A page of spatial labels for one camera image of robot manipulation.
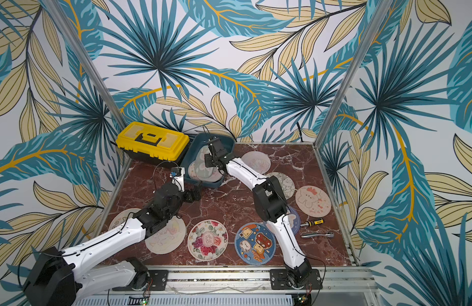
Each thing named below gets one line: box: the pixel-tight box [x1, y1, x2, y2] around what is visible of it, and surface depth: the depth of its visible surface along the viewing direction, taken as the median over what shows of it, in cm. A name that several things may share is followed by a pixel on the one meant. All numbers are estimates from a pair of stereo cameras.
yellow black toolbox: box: [115, 121, 191, 169], surface depth 100 cm
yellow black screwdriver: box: [299, 218, 325, 227], surface depth 89 cm
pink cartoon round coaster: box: [188, 158, 224, 183], surface depth 105 cm
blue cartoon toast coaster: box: [234, 222, 277, 266], surface depth 84 cm
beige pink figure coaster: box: [144, 216, 187, 255], surface depth 84 cm
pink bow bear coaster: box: [295, 185, 332, 219], surface depth 99 cm
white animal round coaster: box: [108, 207, 142, 231], surface depth 91 cm
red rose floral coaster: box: [187, 219, 229, 262], surface depth 85 cm
